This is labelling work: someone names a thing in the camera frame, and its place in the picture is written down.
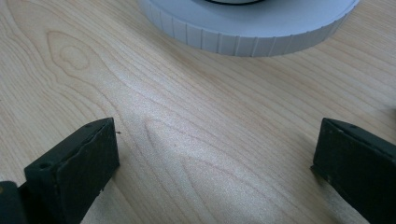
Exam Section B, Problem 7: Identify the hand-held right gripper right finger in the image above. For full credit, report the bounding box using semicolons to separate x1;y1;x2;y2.
310;117;396;224

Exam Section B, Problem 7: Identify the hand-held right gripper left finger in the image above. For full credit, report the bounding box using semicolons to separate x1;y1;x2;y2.
23;117;120;224

